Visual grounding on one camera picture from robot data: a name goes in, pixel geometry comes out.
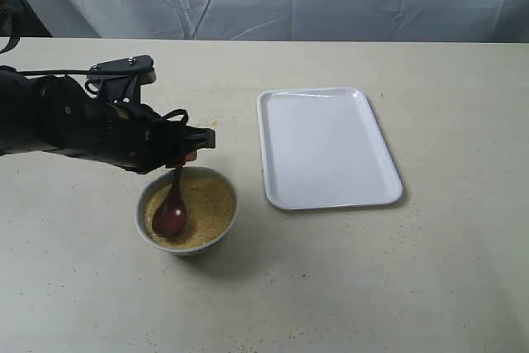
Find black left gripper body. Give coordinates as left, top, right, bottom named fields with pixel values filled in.
left=93, top=102, right=189, bottom=174

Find brown wooden spoon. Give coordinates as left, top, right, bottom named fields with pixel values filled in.
left=152, top=166, right=187, bottom=238

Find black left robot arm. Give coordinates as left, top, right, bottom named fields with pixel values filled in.
left=1, top=67, right=216, bottom=174

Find yellowish-brown grains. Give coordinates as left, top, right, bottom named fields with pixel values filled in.
left=142, top=174, right=235, bottom=250

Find white ceramic bowl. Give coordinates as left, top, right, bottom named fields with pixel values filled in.
left=136, top=167, right=238, bottom=256

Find white plastic tray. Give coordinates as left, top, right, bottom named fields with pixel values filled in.
left=257, top=87, right=403, bottom=210

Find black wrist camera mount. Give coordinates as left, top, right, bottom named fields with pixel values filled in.
left=84, top=55, right=156, bottom=104

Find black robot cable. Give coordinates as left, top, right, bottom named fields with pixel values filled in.
left=0, top=9, right=189, bottom=122

